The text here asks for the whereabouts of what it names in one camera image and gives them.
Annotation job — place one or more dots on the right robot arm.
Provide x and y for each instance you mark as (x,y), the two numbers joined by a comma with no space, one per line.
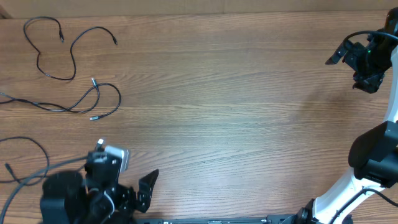
(373,155)

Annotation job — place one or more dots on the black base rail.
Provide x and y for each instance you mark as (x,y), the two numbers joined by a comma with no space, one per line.
(214,221)

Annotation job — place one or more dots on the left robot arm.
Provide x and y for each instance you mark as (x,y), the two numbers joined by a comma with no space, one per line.
(65,199)

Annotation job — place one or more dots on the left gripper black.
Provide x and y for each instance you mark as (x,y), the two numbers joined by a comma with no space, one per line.
(129,203)

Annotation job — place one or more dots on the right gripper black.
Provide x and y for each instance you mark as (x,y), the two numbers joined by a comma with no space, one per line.
(374,79)

